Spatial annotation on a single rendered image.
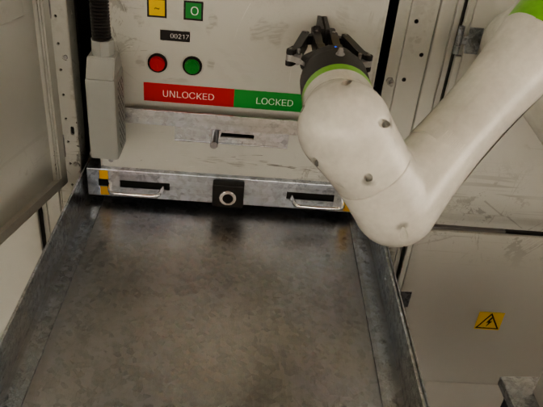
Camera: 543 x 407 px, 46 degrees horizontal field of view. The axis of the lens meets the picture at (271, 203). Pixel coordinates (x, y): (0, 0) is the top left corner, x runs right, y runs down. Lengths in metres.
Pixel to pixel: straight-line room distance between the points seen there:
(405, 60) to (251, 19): 0.30
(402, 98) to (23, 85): 0.70
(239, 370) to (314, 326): 0.15
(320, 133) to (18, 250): 0.93
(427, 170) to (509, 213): 0.64
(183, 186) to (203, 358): 0.39
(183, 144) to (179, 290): 0.29
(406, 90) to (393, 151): 0.51
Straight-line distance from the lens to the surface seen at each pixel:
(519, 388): 1.19
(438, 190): 0.80
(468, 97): 0.86
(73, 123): 1.30
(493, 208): 1.40
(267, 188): 1.23
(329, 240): 1.21
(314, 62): 0.84
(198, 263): 1.13
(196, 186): 1.23
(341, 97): 0.71
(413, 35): 1.21
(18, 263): 1.51
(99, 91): 1.06
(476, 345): 1.66
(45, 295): 1.08
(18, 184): 1.27
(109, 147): 1.10
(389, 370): 0.99
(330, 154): 0.71
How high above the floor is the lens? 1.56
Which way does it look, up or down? 33 degrees down
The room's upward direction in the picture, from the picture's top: 6 degrees clockwise
